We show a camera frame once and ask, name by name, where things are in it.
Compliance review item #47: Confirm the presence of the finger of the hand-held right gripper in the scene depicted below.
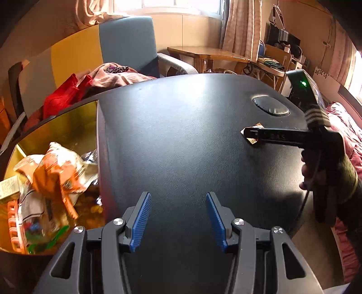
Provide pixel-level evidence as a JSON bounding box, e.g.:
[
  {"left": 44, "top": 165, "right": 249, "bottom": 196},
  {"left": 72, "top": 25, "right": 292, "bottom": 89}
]
[{"left": 240, "top": 128, "right": 304, "bottom": 147}]

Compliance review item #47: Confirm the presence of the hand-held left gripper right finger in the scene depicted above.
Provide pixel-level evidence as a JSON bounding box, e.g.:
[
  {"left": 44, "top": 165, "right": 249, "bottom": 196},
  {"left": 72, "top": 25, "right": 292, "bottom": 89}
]
[{"left": 205, "top": 192, "right": 324, "bottom": 294}]

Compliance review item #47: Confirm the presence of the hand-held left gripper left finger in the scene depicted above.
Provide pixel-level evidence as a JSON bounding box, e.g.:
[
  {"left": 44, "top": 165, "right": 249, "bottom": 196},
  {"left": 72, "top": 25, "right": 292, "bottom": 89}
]
[{"left": 32, "top": 192, "right": 152, "bottom": 294}]

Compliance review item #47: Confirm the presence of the small gold packet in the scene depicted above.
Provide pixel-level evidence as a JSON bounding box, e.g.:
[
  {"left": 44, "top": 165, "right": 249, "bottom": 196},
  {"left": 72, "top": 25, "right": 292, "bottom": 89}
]
[{"left": 247, "top": 122, "right": 265, "bottom": 147}]

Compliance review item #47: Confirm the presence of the blue white snack packet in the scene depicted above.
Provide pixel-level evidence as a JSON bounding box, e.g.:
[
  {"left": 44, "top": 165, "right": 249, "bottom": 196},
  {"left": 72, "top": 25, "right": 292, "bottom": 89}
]
[{"left": 81, "top": 150, "right": 99, "bottom": 167}]

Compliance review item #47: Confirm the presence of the green yellow snack packet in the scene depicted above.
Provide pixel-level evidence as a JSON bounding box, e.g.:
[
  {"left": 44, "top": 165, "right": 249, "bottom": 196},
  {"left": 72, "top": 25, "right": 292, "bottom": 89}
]
[{"left": 27, "top": 225, "right": 70, "bottom": 253}]

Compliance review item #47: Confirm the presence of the orange snack packet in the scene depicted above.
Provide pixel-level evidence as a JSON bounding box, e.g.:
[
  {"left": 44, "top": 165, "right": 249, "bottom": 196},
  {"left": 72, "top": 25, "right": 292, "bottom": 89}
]
[{"left": 14, "top": 142, "right": 98, "bottom": 219}]

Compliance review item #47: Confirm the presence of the clear silver snack packet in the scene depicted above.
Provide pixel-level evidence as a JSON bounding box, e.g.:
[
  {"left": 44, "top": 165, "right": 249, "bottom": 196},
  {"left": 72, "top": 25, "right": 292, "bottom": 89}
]
[{"left": 15, "top": 184, "right": 61, "bottom": 252}]

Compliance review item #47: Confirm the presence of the orange plastic chain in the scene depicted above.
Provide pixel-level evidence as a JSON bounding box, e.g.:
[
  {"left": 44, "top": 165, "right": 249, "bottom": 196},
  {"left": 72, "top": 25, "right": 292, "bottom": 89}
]
[{"left": 7, "top": 199, "right": 26, "bottom": 253}]

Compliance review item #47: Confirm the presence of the small green gold box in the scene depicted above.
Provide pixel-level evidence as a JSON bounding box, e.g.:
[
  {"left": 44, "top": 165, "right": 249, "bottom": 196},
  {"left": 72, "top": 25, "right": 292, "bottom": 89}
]
[{"left": 0, "top": 175, "right": 21, "bottom": 204}]

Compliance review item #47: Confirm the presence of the person's right forearm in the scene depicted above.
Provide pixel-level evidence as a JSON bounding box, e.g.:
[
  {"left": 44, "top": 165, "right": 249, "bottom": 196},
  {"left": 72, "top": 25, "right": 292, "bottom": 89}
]
[{"left": 334, "top": 181, "right": 362, "bottom": 229}]

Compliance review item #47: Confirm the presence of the person's right hand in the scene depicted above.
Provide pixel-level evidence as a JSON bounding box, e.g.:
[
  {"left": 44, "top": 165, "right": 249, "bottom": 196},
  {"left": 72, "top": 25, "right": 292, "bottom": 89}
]
[{"left": 299, "top": 104, "right": 358, "bottom": 204}]

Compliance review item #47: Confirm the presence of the black round pad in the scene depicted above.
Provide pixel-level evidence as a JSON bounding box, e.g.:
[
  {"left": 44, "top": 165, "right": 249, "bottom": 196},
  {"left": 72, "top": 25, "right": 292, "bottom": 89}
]
[{"left": 252, "top": 95, "right": 290, "bottom": 117}]

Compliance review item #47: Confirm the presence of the cluttered side table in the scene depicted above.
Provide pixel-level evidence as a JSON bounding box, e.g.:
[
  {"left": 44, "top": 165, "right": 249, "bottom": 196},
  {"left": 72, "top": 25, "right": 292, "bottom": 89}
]
[{"left": 250, "top": 57, "right": 286, "bottom": 88}]

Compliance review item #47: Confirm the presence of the wooden chair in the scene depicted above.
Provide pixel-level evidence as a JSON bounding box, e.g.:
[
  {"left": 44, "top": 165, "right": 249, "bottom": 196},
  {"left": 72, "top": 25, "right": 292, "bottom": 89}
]
[{"left": 264, "top": 44, "right": 293, "bottom": 91}]

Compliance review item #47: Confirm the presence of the pink floral blanket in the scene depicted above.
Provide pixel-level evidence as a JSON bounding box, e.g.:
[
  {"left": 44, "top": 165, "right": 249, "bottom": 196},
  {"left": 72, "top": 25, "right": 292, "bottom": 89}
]
[{"left": 325, "top": 102, "right": 362, "bottom": 286}]

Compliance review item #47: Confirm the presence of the checked beige curtain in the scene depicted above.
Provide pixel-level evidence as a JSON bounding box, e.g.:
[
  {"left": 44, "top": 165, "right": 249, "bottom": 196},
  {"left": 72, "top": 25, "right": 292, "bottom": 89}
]
[{"left": 222, "top": 0, "right": 265, "bottom": 61}]

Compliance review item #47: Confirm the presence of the wooden table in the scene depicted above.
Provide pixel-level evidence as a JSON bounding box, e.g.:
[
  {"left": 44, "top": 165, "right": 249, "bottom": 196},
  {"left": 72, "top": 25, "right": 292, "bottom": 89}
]
[{"left": 167, "top": 46, "right": 251, "bottom": 74}]

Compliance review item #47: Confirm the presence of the pink cloth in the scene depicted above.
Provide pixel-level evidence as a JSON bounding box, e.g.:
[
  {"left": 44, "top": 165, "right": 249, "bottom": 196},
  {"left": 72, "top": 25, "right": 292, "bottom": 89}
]
[{"left": 76, "top": 64, "right": 155, "bottom": 91}]

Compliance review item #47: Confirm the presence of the window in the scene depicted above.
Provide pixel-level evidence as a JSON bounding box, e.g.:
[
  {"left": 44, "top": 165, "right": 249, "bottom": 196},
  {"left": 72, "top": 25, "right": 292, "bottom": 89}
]
[{"left": 113, "top": 0, "right": 224, "bottom": 17}]

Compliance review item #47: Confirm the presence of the red cloth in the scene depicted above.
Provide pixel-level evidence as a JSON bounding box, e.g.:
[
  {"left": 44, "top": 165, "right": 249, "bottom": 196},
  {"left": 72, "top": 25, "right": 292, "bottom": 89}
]
[{"left": 42, "top": 73, "right": 94, "bottom": 119}]

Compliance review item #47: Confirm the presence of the wooden wardrobe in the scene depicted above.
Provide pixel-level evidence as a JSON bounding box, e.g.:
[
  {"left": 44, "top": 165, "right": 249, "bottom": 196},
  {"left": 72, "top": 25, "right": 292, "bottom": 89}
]
[{"left": 0, "top": 96, "right": 12, "bottom": 145}]

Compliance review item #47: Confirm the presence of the blue yellow grey sofa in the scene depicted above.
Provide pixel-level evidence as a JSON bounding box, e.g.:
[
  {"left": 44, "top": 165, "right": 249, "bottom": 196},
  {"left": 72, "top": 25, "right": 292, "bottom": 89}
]
[{"left": 8, "top": 15, "right": 198, "bottom": 142}]

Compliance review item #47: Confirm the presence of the dark brown board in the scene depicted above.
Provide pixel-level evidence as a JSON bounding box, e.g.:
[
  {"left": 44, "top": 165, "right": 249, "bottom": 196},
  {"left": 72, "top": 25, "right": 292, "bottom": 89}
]
[{"left": 8, "top": 61, "right": 29, "bottom": 119}]

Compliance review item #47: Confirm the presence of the pink curtain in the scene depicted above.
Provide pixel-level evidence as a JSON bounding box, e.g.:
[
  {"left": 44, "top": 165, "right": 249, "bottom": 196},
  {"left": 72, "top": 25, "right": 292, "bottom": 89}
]
[{"left": 75, "top": 0, "right": 125, "bottom": 27}]

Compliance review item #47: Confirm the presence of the floral wall sticker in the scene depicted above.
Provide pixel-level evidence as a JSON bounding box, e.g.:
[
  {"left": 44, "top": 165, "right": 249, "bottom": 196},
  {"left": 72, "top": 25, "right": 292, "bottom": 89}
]
[{"left": 314, "top": 66, "right": 330, "bottom": 80}]

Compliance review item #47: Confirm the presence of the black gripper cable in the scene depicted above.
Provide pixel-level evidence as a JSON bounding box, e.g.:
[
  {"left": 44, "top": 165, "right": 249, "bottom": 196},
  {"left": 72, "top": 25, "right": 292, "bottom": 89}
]
[{"left": 295, "top": 158, "right": 323, "bottom": 224}]

